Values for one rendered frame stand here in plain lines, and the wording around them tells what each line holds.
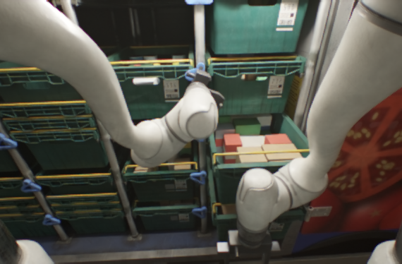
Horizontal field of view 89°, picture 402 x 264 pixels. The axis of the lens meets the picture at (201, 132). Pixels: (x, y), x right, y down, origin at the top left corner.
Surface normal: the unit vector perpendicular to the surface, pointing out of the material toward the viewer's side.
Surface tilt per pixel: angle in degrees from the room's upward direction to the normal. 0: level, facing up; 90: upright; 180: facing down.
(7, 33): 113
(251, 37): 91
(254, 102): 91
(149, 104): 94
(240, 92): 96
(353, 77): 104
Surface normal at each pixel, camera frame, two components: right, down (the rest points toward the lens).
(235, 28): 0.05, 0.59
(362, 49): -0.90, 0.38
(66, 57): 0.74, 0.60
